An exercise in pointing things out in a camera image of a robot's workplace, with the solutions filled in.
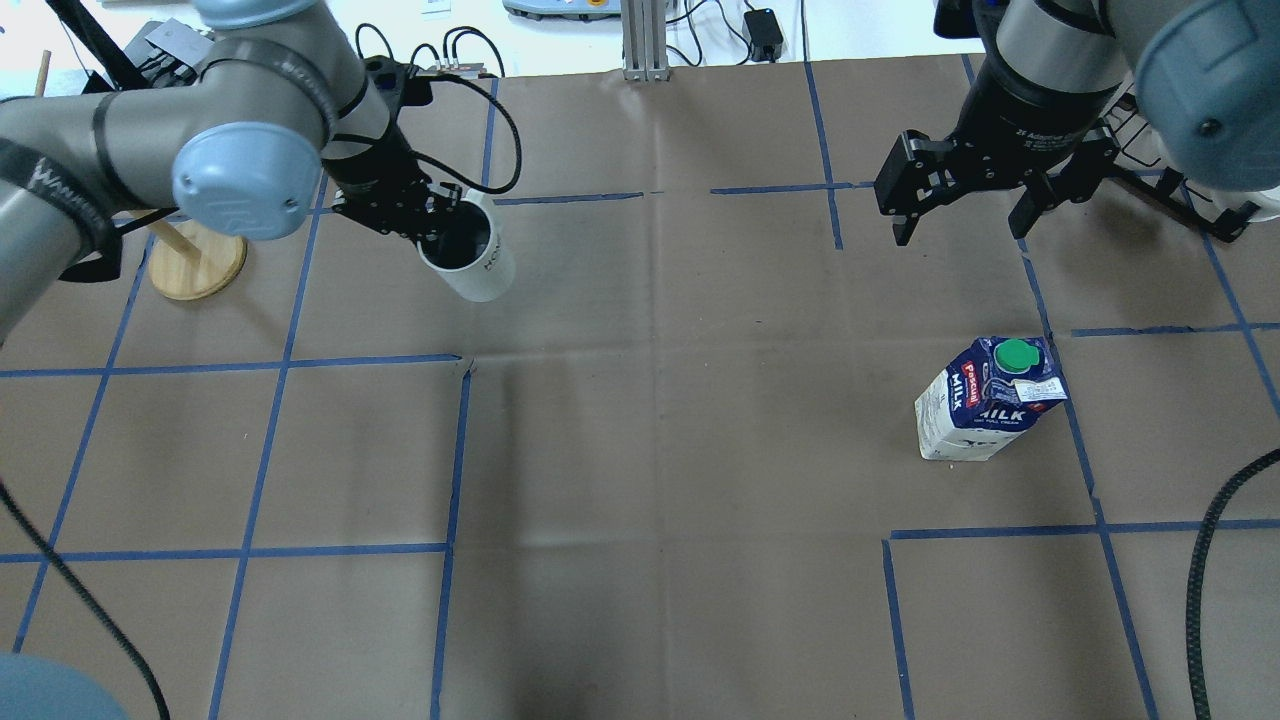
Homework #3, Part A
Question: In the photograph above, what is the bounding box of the blue milk carton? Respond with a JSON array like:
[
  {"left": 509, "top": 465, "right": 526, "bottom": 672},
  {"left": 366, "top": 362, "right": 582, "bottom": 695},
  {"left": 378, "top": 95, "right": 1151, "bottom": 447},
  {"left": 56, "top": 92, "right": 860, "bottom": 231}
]
[{"left": 914, "top": 336, "right": 1068, "bottom": 462}]

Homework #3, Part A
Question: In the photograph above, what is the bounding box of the white mug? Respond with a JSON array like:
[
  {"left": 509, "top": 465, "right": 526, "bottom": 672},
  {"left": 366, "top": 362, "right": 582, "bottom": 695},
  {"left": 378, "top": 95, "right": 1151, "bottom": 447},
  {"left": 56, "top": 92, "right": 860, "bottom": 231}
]
[{"left": 415, "top": 190, "right": 516, "bottom": 304}]

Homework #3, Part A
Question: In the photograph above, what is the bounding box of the black corrugated cable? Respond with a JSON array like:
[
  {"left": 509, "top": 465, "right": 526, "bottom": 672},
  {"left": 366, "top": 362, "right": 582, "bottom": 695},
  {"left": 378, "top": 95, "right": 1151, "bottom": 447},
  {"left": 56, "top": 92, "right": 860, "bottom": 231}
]
[{"left": 1185, "top": 447, "right": 1280, "bottom": 720}]

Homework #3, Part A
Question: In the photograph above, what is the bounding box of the aluminium frame post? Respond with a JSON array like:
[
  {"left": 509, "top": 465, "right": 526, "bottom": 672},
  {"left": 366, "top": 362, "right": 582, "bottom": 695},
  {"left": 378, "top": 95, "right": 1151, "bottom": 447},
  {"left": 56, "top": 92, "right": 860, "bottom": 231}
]
[{"left": 620, "top": 0, "right": 669, "bottom": 82}]

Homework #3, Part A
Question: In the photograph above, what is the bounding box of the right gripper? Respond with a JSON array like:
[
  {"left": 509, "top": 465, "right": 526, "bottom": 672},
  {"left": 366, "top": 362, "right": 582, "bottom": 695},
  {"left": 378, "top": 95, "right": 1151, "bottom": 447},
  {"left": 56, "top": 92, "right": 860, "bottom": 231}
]
[{"left": 874, "top": 128, "right": 1119, "bottom": 247}]

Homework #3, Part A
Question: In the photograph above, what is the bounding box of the black power adapter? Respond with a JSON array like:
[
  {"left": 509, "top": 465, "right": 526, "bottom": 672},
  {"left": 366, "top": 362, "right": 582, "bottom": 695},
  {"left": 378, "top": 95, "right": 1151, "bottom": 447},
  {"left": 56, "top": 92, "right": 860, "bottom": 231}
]
[{"left": 742, "top": 8, "right": 785, "bottom": 63}]

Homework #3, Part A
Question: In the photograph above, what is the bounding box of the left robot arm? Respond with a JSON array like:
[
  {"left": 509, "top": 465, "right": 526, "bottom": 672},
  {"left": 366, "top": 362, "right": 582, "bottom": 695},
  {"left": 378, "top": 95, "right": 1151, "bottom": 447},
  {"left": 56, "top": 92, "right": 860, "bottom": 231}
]
[{"left": 3, "top": 1, "right": 428, "bottom": 334}]

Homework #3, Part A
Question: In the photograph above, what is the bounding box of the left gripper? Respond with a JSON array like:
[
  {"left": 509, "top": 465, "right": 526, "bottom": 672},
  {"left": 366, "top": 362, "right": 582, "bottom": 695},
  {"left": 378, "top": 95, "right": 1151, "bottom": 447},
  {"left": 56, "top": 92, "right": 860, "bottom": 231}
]
[{"left": 332, "top": 150, "right": 438, "bottom": 240}]

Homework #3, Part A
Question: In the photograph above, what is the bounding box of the wooden mug tree stand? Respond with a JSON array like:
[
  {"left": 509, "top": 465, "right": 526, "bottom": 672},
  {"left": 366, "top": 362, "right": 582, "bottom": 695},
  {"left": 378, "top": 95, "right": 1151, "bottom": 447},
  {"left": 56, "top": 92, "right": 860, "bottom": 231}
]
[{"left": 35, "top": 50, "right": 250, "bottom": 302}]

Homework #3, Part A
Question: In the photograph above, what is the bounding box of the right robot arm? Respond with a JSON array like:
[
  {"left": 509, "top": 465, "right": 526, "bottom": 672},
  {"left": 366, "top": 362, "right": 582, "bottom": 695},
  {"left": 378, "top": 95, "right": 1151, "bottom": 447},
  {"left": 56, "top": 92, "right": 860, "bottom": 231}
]
[{"left": 873, "top": 1, "right": 1279, "bottom": 246}]

